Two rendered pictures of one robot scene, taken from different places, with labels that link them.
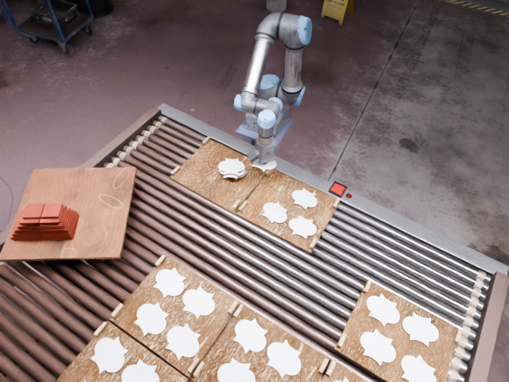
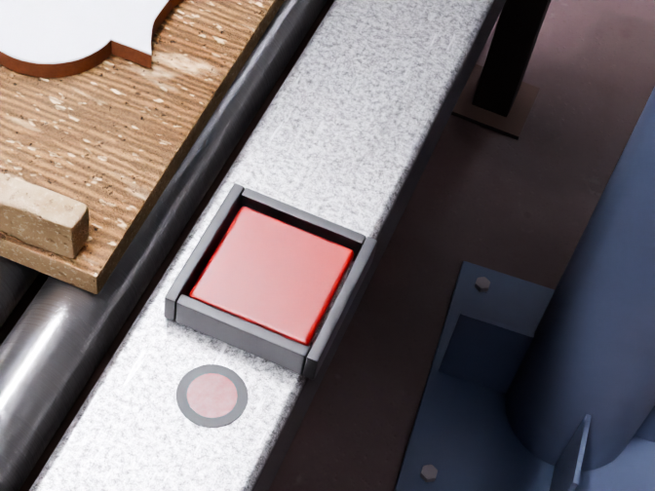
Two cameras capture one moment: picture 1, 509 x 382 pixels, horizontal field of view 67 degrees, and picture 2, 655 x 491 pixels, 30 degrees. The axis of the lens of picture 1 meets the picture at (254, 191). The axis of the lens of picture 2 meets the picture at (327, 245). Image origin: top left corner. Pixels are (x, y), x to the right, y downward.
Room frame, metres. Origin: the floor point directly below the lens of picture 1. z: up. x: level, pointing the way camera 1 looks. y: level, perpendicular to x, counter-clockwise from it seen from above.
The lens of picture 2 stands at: (1.17, -0.76, 1.39)
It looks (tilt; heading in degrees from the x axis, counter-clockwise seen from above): 53 degrees down; 73
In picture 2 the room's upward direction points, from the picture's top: 12 degrees clockwise
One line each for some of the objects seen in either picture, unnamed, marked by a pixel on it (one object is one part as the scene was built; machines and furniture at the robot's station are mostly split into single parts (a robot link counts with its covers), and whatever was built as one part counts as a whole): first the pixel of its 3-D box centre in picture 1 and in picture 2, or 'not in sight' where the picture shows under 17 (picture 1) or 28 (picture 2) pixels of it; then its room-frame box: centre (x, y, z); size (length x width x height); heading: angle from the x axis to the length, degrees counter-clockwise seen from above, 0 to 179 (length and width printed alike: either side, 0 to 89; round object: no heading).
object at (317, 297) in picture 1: (251, 258); not in sight; (0.83, 0.00, 0.90); 1.95 x 0.05 x 0.05; 60
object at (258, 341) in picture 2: (338, 189); (272, 278); (1.25, -0.44, 0.92); 0.08 x 0.08 x 0.02; 60
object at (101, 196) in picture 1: (73, 210); not in sight; (0.97, 0.83, 1.03); 0.50 x 0.50 x 0.02; 5
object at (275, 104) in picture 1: (269, 109); not in sight; (1.39, -0.05, 1.33); 0.11 x 0.11 x 0.08; 74
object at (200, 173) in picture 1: (220, 173); not in sight; (1.32, 0.19, 0.93); 0.41 x 0.35 x 0.02; 60
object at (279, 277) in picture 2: (337, 189); (272, 280); (1.25, -0.44, 0.92); 0.06 x 0.06 x 0.01; 60
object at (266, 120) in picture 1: (266, 123); not in sight; (1.29, -0.04, 1.33); 0.09 x 0.08 x 0.11; 164
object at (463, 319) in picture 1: (277, 220); not in sight; (1.05, -0.12, 0.90); 1.95 x 0.05 x 0.05; 60
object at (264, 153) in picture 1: (260, 148); not in sight; (1.28, -0.02, 1.17); 0.12 x 0.09 x 0.16; 114
